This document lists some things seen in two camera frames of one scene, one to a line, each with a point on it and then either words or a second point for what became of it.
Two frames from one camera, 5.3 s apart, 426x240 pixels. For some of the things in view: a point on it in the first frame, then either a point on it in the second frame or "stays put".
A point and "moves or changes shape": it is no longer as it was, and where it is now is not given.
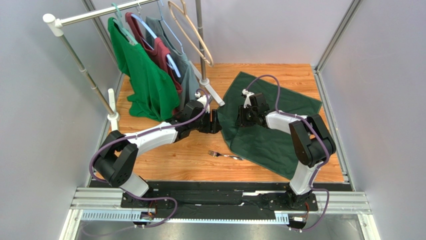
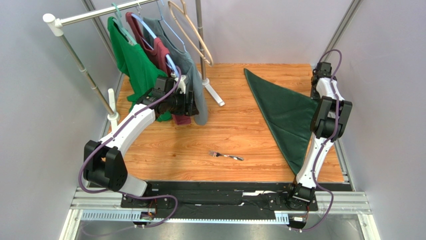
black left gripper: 213,127 -> 187,109
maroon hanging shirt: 157,47 stays put
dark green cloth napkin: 272,148 moves or changes shape
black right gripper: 242,116 -> 314,79
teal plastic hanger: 132,41 stays put
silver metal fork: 215,154 stays put
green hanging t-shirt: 155,94 stays put
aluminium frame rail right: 318,69 stays put
